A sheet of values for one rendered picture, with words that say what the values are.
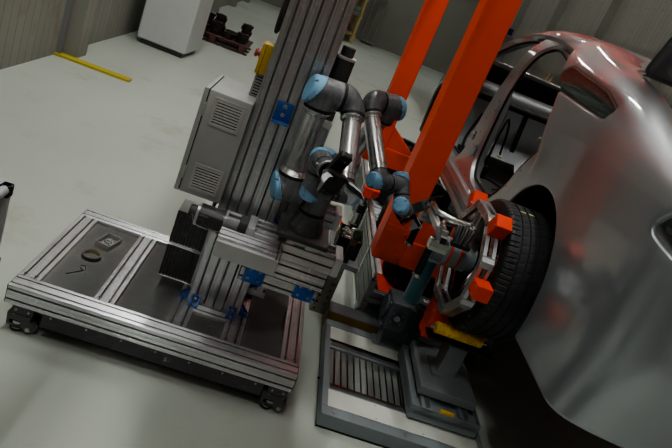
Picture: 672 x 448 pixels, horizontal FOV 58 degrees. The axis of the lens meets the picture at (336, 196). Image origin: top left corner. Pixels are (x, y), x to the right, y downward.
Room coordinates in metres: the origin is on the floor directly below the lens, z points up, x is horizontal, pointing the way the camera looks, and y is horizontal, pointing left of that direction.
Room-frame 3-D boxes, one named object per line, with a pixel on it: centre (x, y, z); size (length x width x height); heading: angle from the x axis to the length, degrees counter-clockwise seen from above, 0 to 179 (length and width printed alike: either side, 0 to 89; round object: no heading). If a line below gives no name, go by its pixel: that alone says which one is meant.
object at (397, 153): (5.13, -0.48, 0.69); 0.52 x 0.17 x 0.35; 97
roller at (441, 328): (2.62, -0.80, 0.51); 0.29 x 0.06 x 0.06; 97
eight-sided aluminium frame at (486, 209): (2.73, -0.69, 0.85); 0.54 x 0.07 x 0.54; 7
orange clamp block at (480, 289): (2.42, -0.73, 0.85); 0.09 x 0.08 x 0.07; 7
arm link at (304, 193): (2.08, 0.08, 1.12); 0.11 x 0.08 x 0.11; 112
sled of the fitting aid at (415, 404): (2.72, -0.86, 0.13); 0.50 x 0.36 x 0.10; 7
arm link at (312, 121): (2.32, 0.19, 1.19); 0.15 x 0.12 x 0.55; 112
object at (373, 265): (4.43, -0.27, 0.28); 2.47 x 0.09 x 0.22; 7
